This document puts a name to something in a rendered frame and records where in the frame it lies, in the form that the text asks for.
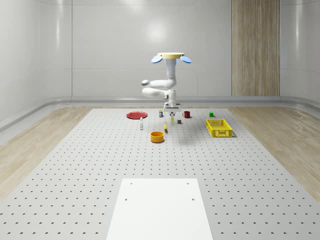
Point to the small white bottle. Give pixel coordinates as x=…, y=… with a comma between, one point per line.
x=141, y=124

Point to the red plate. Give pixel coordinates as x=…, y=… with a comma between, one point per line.
x=137, y=115

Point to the yellow bowl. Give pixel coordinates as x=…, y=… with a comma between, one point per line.
x=157, y=137

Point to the flat-sided can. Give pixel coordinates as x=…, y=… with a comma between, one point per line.
x=161, y=114

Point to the yellow basket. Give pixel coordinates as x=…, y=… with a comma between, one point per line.
x=219, y=128

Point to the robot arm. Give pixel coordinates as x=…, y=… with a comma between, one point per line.
x=160, y=83

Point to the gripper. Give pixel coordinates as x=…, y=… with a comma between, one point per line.
x=172, y=107

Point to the white and yellow box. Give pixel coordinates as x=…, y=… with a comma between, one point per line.
x=172, y=121

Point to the white board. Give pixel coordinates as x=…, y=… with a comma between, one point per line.
x=160, y=210

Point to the banana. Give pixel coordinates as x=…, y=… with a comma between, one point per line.
x=165, y=127

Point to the red mug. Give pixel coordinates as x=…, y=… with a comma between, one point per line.
x=187, y=114

